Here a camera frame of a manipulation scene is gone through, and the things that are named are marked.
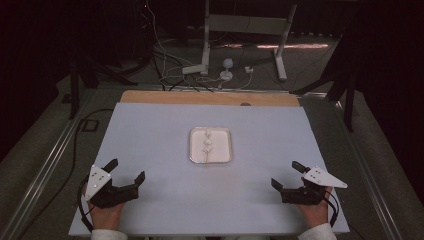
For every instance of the white square tray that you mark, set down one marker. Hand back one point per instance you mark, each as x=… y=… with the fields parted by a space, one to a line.
x=220 y=146

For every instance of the person's right hand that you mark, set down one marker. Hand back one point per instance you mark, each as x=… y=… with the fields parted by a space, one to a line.
x=315 y=213

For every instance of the black angled floor stand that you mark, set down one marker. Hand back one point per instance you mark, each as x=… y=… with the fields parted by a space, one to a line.
x=349 y=110

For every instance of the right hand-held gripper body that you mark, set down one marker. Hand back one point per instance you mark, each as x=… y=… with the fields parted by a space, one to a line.
x=311 y=191

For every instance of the black square floor frame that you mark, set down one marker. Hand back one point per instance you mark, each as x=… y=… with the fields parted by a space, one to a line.
x=83 y=125

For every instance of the small white ball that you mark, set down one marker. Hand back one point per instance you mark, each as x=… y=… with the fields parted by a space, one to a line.
x=208 y=142
x=207 y=149

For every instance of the aluminium floor rail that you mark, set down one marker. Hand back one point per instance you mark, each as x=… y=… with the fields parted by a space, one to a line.
x=43 y=173
x=370 y=186

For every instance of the white round desk lamp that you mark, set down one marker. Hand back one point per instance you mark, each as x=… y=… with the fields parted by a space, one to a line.
x=227 y=63

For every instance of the white metal stand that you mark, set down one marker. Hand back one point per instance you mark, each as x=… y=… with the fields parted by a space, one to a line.
x=246 y=25

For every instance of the person's left hand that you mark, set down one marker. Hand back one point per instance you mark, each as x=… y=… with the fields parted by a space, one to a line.
x=106 y=216

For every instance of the black tripod stand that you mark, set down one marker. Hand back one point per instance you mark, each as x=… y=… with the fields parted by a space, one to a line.
x=74 y=90

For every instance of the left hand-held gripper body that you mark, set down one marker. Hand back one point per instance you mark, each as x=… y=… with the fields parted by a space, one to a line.
x=100 y=190

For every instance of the pale blue table mat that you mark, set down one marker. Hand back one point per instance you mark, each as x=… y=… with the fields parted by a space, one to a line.
x=160 y=160

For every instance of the small white plug adapter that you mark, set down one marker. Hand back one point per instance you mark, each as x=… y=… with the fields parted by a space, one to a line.
x=249 y=69

